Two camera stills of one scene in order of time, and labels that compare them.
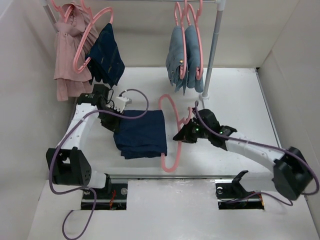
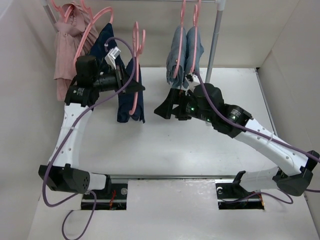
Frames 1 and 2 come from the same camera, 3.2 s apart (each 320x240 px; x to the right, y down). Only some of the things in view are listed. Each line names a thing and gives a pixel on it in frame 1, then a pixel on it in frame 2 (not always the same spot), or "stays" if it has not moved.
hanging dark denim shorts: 105,62 stays
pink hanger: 179,123 -> 138,51
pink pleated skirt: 75,36 stays
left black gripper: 113,126 -> 129,86
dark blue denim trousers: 145,137 -> 126,101
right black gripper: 185,134 -> 176,96
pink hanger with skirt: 64,15 stays
